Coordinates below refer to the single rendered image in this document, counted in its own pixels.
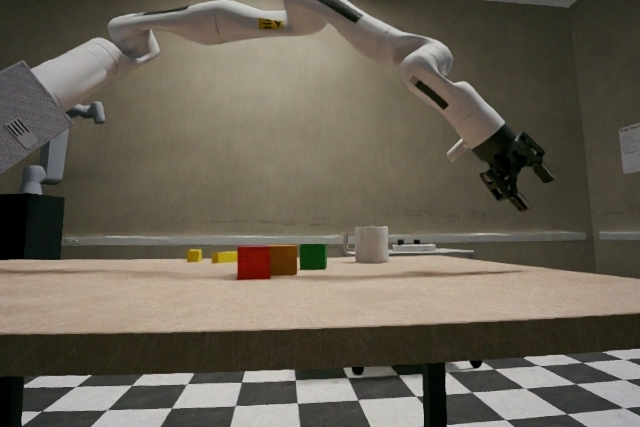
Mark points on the yellow flat bar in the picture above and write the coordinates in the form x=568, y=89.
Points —
x=224, y=257

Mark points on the red cube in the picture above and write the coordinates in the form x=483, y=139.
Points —
x=253, y=262

